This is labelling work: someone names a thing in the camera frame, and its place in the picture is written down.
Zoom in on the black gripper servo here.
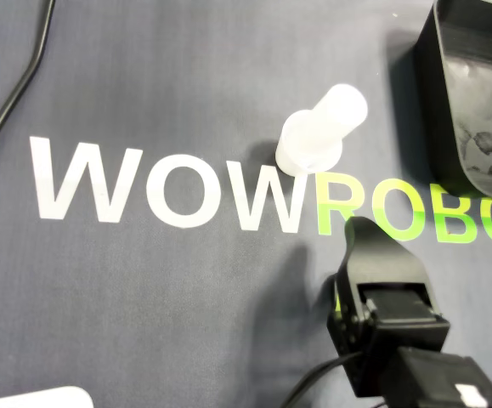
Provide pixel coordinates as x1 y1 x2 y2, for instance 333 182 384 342
325 215 451 388

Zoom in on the white plastic cylinder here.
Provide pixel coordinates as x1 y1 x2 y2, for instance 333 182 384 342
308 83 369 141

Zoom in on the translucent white plastic cup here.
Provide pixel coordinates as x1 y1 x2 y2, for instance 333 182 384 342
274 109 343 176

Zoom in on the dark grey WOWROBO printed mat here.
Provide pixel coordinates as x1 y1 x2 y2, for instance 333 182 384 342
0 0 492 408

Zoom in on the black 3D-printed tray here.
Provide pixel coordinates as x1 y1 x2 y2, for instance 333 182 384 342
410 0 492 200

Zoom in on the white desk lamp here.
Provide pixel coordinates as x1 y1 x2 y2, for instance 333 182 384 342
0 385 94 408

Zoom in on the black robot servo cable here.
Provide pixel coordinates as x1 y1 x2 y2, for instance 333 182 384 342
281 356 348 408

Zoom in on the thick black power cable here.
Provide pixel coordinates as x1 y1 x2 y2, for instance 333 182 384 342
0 0 56 182

